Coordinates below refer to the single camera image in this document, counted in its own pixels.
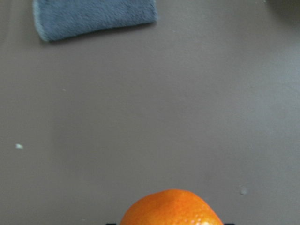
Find orange mandarin fruit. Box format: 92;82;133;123
120;189;223;225

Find grey folded cloth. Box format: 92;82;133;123
32;0;158;42

